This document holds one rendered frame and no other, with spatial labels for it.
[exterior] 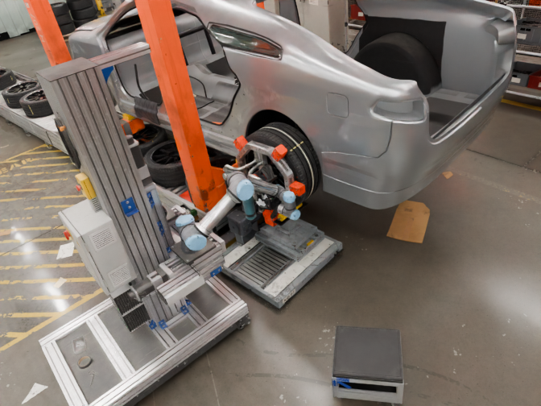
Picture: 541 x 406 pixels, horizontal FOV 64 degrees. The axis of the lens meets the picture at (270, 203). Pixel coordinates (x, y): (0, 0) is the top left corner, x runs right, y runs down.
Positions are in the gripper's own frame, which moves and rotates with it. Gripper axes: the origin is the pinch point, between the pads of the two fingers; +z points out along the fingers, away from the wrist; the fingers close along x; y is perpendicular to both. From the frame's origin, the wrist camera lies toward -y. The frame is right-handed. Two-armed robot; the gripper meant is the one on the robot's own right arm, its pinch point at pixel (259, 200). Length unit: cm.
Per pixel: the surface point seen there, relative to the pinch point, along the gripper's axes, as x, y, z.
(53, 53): 7, 78, 253
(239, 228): -7, -50, 41
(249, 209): -9.5, -23.8, 25.2
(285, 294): 10, -75, -21
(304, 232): -43, -61, 1
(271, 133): -35, 34, 15
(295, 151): -35.0, 25.3, -6.6
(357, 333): 22, -49, -96
